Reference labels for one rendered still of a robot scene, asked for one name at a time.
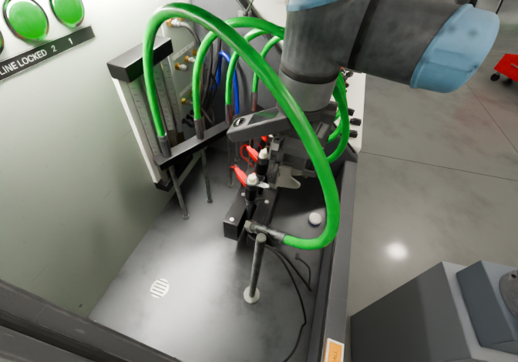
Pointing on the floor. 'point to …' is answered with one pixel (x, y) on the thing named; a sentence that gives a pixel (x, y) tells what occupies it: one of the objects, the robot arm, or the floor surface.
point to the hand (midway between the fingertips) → (272, 182)
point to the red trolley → (509, 67)
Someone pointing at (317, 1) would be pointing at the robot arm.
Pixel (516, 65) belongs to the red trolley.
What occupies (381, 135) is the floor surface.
